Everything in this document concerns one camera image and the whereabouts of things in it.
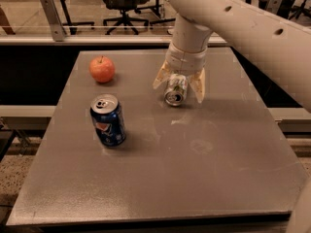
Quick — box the left metal railing bracket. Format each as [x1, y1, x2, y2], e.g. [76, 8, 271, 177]
[40, 0, 66, 42]

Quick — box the metal railing bracket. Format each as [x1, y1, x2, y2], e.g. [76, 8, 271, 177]
[40, 0, 66, 42]
[265, 0, 283, 15]

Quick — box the blue pepsi can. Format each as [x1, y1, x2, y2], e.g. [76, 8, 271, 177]
[89, 94, 126, 148]

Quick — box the horizontal metal railing bar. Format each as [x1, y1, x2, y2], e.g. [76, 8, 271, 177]
[0, 34, 227, 47]

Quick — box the right metal railing bracket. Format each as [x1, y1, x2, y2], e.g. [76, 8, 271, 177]
[265, 0, 283, 15]

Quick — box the white green 7up can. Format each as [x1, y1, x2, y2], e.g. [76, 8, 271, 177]
[164, 74, 188, 107]

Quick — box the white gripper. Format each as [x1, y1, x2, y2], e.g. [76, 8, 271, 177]
[153, 45, 207, 103]

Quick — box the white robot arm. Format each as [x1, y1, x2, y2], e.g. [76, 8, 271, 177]
[154, 0, 311, 112]

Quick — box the black office chair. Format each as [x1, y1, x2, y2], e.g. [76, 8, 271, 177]
[102, 0, 150, 35]

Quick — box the red apple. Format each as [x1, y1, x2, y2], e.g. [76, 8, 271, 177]
[88, 55, 115, 83]

